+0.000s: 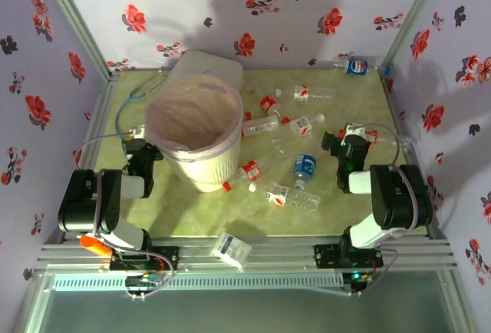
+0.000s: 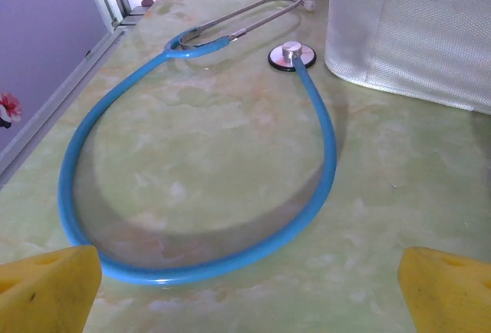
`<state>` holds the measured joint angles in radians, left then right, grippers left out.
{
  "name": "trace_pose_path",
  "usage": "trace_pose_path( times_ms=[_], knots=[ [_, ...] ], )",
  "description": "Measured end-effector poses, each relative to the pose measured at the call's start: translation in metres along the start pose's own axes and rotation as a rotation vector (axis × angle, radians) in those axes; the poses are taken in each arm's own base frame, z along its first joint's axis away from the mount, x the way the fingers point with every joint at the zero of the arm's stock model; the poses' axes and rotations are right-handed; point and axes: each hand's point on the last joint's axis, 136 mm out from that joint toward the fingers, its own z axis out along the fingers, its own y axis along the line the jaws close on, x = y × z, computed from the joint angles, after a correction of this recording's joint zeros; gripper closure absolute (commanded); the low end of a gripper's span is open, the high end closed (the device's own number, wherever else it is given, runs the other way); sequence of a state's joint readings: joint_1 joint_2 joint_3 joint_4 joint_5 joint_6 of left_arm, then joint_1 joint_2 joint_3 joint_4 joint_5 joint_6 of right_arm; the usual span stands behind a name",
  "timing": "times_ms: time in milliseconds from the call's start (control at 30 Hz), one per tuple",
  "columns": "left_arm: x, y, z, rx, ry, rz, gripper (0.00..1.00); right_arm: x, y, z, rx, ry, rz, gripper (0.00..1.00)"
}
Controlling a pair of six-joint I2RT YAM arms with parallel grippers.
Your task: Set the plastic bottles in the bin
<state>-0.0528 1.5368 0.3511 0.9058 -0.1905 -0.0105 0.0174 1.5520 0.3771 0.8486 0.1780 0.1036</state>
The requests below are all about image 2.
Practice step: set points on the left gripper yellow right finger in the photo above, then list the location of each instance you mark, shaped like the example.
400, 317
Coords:
452, 294

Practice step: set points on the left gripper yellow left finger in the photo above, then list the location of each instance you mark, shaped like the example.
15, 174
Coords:
42, 294

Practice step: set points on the blue stethoscope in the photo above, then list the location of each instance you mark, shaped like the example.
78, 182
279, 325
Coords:
330, 137

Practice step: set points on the aluminium frame side rail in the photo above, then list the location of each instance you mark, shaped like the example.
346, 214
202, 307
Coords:
57, 95

